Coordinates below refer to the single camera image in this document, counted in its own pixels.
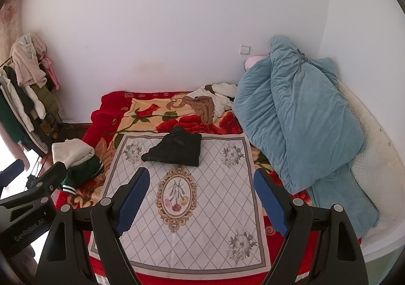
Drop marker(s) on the green jacket with white stripes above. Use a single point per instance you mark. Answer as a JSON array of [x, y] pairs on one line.
[[82, 174]]

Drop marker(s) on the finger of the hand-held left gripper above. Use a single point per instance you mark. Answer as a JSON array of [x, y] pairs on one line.
[[52, 174], [14, 167]]

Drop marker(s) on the brown and white clothes pile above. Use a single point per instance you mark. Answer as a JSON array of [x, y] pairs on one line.
[[223, 103]]

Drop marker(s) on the white mattress pad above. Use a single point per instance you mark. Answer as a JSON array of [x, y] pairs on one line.
[[376, 177]]

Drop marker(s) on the brown garment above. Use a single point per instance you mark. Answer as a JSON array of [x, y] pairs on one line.
[[202, 107]]

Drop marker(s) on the light blue quilt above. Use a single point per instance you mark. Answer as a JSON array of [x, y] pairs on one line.
[[300, 120]]

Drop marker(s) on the dark green hanging garment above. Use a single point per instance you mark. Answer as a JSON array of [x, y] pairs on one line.
[[9, 117]]

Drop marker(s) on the white checked floral cloth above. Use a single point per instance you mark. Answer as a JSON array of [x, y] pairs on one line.
[[205, 209]]

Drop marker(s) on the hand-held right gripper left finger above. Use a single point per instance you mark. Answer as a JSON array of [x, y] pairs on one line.
[[133, 199]]

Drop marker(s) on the black hanging garment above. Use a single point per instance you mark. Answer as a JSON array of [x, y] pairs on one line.
[[19, 91]]

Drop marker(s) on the white wall switch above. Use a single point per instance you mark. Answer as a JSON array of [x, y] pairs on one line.
[[245, 50]]

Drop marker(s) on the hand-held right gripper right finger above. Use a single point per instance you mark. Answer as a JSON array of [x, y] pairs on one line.
[[272, 202]]

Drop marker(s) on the cream sweater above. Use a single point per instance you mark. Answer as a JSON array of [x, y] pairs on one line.
[[72, 152]]

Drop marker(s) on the beige fleece garment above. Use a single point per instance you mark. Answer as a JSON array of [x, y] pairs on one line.
[[27, 63]]

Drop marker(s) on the pink pillow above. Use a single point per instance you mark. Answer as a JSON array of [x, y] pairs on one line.
[[253, 61]]

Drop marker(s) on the pink hanging garment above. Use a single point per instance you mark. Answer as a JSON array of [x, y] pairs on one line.
[[50, 72]]

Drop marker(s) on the pink floral curtain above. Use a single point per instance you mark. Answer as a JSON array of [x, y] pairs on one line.
[[9, 15]]

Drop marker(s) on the red floral blanket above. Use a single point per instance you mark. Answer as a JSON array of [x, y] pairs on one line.
[[152, 117]]

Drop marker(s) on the metal clothes rack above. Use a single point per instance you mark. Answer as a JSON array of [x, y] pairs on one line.
[[55, 114]]

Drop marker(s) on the black jacket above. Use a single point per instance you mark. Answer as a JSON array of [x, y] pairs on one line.
[[180, 148]]

